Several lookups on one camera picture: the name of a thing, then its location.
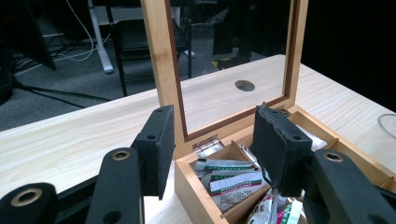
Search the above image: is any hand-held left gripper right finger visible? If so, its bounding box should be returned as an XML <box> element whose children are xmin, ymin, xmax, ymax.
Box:
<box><xmin>249</xmin><ymin>102</ymin><xmax>314</xmax><ymax>198</ymax></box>

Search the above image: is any white desk leg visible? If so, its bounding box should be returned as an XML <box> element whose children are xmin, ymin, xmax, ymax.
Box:
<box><xmin>86</xmin><ymin>0</ymin><xmax>115</xmax><ymax>75</ymax></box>

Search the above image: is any pile of tea packets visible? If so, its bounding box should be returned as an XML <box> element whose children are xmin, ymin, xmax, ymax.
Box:
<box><xmin>192</xmin><ymin>124</ymin><xmax>329</xmax><ymax>224</ymax></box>

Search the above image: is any black floor cable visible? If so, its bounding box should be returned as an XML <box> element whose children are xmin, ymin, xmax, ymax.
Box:
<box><xmin>11</xmin><ymin>79</ymin><xmax>112</xmax><ymax>109</ymax></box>

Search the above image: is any white floor cable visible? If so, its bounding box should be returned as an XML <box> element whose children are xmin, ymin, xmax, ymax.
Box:
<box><xmin>55</xmin><ymin>0</ymin><xmax>112</xmax><ymax>63</ymax></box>

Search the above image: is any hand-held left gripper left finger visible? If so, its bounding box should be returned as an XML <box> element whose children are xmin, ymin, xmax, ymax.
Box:
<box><xmin>130</xmin><ymin>105</ymin><xmax>177</xmax><ymax>201</ymax></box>

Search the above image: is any black folding chair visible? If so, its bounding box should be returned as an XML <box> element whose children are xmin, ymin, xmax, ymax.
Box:
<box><xmin>105</xmin><ymin>18</ymin><xmax>194</xmax><ymax>98</ymax></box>

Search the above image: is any striped-edge black stand base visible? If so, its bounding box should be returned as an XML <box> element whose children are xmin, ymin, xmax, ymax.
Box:
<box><xmin>211</xmin><ymin>55</ymin><xmax>251</xmax><ymax>71</ymax></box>

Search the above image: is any wooden tea box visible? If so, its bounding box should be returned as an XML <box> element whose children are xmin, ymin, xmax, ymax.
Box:
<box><xmin>139</xmin><ymin>0</ymin><xmax>396</xmax><ymax>224</ymax></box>

